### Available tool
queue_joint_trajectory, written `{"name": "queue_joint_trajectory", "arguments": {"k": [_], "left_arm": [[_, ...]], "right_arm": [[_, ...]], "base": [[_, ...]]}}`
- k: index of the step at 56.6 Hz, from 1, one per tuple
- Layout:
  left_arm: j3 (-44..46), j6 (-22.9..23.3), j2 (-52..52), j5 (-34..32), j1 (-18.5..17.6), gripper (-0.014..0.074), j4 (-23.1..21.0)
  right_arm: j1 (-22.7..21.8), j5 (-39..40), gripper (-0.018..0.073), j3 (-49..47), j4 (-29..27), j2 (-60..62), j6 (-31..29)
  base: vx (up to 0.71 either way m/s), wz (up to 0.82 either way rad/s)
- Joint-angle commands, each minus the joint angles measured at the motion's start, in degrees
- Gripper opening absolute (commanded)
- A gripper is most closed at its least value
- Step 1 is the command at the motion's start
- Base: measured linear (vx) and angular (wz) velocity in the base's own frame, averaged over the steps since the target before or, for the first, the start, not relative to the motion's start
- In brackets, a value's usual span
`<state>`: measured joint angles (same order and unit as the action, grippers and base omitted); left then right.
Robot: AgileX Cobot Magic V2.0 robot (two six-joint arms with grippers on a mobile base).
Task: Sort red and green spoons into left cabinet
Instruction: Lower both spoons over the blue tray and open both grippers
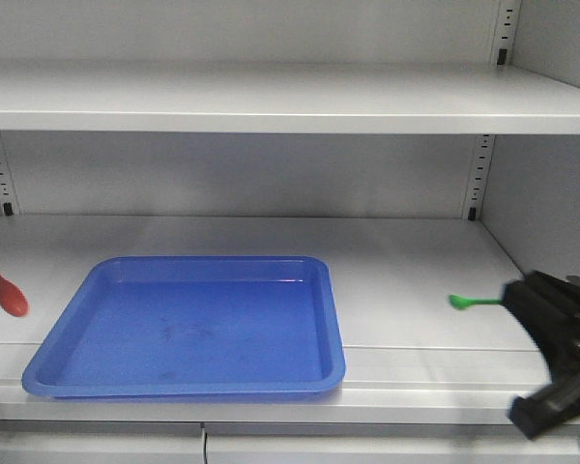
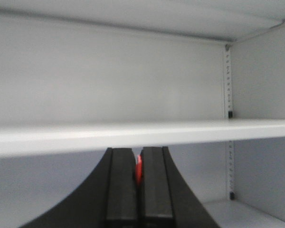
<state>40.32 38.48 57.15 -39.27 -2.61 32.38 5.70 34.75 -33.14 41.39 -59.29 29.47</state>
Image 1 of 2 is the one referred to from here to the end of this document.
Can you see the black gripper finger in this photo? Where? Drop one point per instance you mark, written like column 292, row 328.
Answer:
column 547, row 408
column 549, row 311

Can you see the green plastic spoon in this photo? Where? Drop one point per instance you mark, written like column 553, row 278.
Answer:
column 462, row 303

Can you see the red plastic spoon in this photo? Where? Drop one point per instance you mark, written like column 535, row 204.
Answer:
column 12, row 299

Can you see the grey metal cabinet shelf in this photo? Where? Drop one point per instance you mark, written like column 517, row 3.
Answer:
column 273, row 98

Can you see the blue plastic tray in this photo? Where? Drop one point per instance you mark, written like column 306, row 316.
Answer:
column 194, row 326

